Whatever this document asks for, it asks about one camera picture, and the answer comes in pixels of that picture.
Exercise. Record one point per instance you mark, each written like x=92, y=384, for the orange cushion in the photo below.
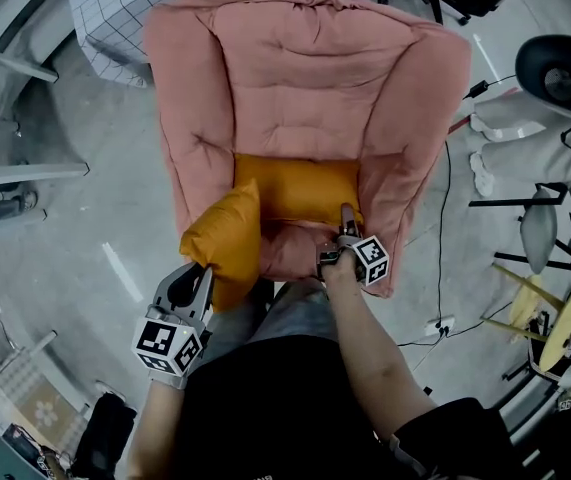
x=295, y=185
x=230, y=238

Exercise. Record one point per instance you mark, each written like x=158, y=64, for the pink armchair with backrest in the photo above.
x=310, y=78

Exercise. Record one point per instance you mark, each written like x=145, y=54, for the yellow wooden stool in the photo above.
x=567, y=328

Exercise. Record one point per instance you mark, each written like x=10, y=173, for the person's black shirt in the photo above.
x=285, y=408

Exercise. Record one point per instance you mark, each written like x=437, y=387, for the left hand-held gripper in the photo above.
x=157, y=340

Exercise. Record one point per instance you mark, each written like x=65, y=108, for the person's right forearm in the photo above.
x=370, y=348

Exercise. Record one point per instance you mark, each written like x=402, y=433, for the black bag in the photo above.
x=105, y=433

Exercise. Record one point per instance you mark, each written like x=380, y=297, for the white power strip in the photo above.
x=440, y=326

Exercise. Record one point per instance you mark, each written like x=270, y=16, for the dark shoes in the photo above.
x=7, y=208

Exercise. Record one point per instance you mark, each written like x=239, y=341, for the grey chair with black frame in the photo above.
x=540, y=228

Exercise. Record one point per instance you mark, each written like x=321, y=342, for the person's left forearm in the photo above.
x=157, y=428

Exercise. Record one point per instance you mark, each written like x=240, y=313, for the grid-patterned tablecloth table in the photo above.
x=115, y=23

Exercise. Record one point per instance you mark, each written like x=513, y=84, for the checked flower-print box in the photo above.
x=35, y=398

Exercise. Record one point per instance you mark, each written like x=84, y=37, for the person's grey shorts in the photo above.
x=285, y=313

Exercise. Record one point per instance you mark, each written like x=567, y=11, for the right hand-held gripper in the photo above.
x=371, y=260

